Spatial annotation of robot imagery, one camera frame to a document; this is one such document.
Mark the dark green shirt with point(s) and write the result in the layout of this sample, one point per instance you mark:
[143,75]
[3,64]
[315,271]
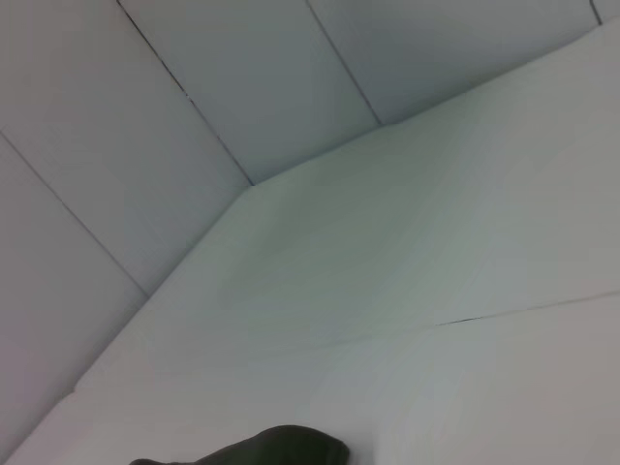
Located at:
[266,448]

